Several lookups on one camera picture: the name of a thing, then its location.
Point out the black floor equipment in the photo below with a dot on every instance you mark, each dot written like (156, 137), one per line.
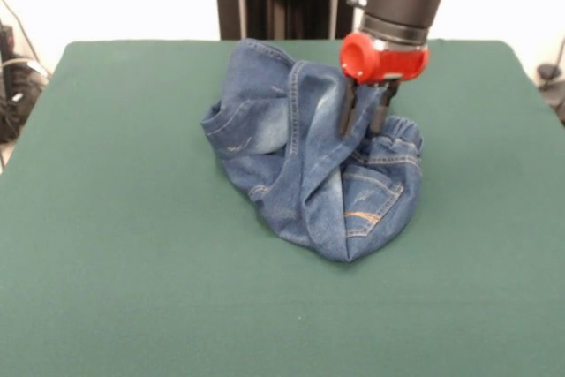
(558, 103)

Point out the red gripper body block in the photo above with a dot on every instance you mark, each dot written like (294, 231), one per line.
(388, 65)

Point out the dark green tablecloth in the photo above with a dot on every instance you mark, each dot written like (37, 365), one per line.
(132, 218)

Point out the blue denim jeans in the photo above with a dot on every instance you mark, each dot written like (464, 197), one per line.
(318, 191)

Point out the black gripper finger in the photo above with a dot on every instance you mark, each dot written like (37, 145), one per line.
(383, 107)
(348, 112)

